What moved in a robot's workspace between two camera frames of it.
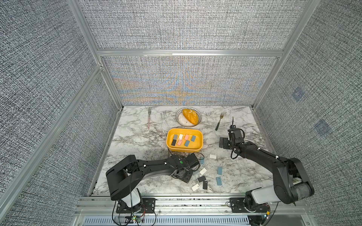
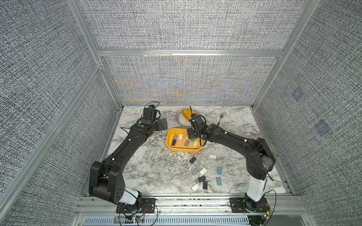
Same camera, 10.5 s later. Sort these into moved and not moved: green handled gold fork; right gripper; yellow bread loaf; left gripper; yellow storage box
Moved: right gripper; left gripper
Not moved: green handled gold fork; yellow bread loaf; yellow storage box
